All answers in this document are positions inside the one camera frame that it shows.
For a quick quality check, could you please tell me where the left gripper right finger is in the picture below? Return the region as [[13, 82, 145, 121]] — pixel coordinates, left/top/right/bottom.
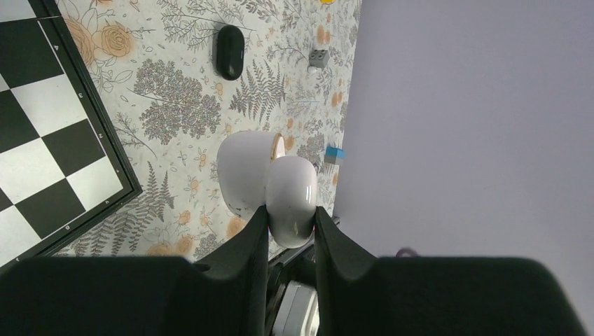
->
[[315, 206, 418, 335]]

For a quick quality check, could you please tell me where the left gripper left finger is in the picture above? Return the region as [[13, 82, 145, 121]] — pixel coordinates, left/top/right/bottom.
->
[[188, 206, 269, 335]]

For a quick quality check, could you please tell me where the white earbud case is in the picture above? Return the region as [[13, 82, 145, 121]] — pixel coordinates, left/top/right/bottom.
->
[[216, 131, 318, 249]]

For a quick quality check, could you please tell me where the black earbud charging case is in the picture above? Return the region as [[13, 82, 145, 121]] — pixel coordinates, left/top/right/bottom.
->
[[215, 24, 245, 81]]

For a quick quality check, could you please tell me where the blue block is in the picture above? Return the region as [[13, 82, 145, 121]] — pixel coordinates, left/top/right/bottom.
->
[[324, 146, 345, 166]]

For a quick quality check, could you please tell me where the black white checkerboard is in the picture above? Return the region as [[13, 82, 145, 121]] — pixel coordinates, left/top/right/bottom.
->
[[1, 1, 141, 270]]

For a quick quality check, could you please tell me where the floral table mat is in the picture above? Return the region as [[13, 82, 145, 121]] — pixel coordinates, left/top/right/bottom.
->
[[60, 1, 362, 260]]

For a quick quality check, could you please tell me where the small grey block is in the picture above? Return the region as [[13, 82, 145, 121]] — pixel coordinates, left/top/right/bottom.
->
[[309, 49, 330, 69]]

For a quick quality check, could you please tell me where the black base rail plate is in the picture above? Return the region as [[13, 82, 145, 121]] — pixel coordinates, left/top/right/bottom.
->
[[264, 215, 344, 335]]

